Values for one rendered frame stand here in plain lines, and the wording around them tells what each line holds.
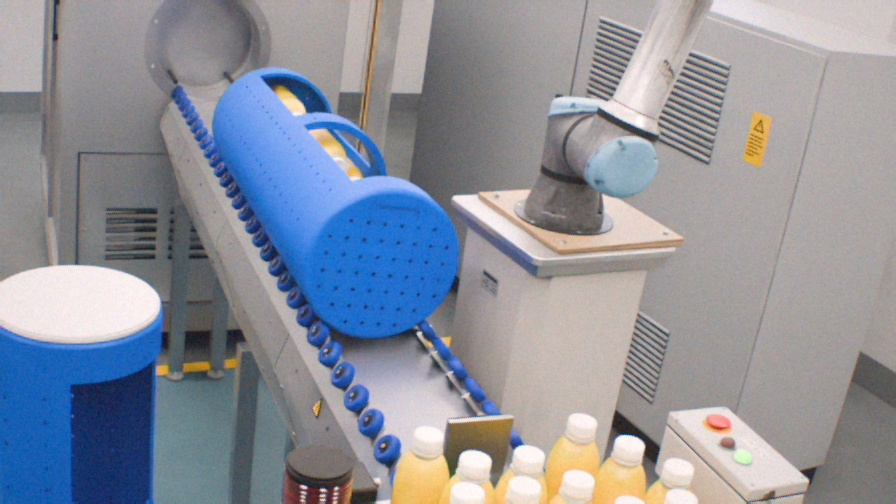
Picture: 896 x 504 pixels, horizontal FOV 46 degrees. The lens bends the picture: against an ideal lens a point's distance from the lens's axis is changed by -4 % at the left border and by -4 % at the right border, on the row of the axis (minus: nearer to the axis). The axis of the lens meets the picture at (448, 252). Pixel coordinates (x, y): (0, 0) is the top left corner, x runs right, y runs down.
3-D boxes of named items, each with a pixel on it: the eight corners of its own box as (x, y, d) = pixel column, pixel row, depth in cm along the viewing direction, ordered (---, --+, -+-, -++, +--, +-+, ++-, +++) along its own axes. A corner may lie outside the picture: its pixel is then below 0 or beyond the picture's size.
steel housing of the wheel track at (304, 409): (243, 192, 354) (252, 90, 342) (526, 647, 171) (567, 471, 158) (156, 192, 343) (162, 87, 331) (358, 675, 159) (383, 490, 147)
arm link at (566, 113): (587, 157, 209) (598, 89, 204) (618, 181, 197) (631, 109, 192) (530, 155, 205) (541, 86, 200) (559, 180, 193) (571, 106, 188)
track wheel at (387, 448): (394, 433, 160) (385, 426, 159) (407, 446, 156) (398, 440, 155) (375, 456, 160) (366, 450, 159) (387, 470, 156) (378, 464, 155)
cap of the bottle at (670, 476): (671, 487, 134) (674, 475, 133) (655, 471, 137) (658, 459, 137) (696, 484, 136) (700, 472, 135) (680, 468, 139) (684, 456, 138)
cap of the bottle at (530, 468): (539, 477, 132) (541, 464, 132) (508, 469, 133) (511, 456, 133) (545, 461, 136) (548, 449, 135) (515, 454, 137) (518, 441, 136)
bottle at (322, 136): (311, 159, 234) (336, 190, 217) (287, 139, 230) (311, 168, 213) (333, 134, 233) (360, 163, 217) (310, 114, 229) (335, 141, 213)
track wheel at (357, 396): (356, 388, 174) (348, 382, 173) (374, 388, 170) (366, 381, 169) (346, 413, 172) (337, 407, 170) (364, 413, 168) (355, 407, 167)
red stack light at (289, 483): (338, 483, 104) (342, 448, 103) (357, 521, 99) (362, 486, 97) (273, 488, 102) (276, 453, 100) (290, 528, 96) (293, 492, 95)
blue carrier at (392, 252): (313, 185, 273) (337, 75, 264) (438, 345, 199) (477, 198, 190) (201, 172, 260) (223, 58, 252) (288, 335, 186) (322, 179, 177)
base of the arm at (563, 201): (580, 202, 215) (589, 154, 211) (617, 231, 202) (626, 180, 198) (511, 202, 209) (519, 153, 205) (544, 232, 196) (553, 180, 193)
